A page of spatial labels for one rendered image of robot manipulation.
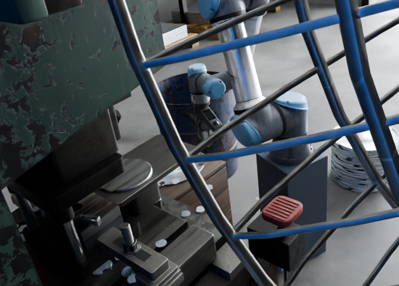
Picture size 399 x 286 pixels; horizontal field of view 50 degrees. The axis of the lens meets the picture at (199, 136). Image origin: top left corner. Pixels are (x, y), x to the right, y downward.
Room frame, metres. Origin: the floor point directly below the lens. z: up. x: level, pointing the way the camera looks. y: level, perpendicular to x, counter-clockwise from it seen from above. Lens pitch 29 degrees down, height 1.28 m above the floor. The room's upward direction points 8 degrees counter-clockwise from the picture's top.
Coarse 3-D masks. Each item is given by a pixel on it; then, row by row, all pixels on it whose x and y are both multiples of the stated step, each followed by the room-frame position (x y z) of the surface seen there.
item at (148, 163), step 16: (144, 144) 0.91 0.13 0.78; (160, 144) 0.90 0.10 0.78; (128, 160) 0.83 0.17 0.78; (144, 160) 0.83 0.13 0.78; (160, 160) 0.82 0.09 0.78; (128, 176) 0.77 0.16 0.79; (144, 176) 0.76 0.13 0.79; (160, 176) 0.76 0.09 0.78; (96, 192) 0.73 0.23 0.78; (112, 192) 0.72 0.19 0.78; (128, 192) 0.72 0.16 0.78; (144, 192) 0.75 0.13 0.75; (128, 208) 0.74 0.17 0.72; (144, 208) 0.75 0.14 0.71; (160, 208) 0.78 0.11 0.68
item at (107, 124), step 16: (112, 112) 0.73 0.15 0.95; (96, 128) 0.67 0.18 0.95; (112, 128) 0.70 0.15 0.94; (64, 144) 0.63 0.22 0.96; (80, 144) 0.65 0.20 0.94; (96, 144) 0.67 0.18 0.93; (112, 144) 0.69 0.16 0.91; (48, 160) 0.62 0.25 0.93; (64, 160) 0.62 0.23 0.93; (80, 160) 0.64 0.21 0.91; (96, 160) 0.66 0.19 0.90; (48, 176) 0.64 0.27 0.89; (64, 176) 0.61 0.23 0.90
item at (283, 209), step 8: (272, 200) 0.65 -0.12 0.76; (280, 200) 0.64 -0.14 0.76; (288, 200) 0.64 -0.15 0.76; (264, 208) 0.63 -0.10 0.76; (272, 208) 0.62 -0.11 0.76; (280, 208) 0.62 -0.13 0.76; (288, 208) 0.62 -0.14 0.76; (296, 208) 0.62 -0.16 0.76; (264, 216) 0.61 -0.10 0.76; (272, 216) 0.60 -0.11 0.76; (280, 216) 0.60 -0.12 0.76; (288, 216) 0.60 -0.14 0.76; (296, 216) 0.60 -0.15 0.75; (280, 224) 0.59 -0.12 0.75; (288, 224) 0.59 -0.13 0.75
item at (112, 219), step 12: (84, 204) 0.70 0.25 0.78; (96, 204) 0.69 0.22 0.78; (108, 204) 0.69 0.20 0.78; (48, 216) 0.70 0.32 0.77; (108, 216) 0.66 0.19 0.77; (120, 216) 0.67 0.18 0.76; (60, 228) 0.67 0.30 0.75; (84, 228) 0.62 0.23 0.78; (96, 228) 0.63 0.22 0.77; (108, 228) 0.65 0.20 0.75; (84, 240) 0.61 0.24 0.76; (96, 240) 0.63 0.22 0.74
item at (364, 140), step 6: (336, 126) 1.81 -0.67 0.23; (366, 132) 1.71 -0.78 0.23; (396, 132) 1.67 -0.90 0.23; (342, 138) 1.70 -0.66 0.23; (360, 138) 1.66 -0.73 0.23; (366, 138) 1.66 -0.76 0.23; (396, 138) 1.63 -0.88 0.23; (342, 144) 1.65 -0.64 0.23; (348, 144) 1.64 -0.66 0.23; (366, 144) 1.62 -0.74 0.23; (372, 144) 1.61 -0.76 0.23; (366, 150) 1.56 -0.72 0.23; (372, 150) 1.55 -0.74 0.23
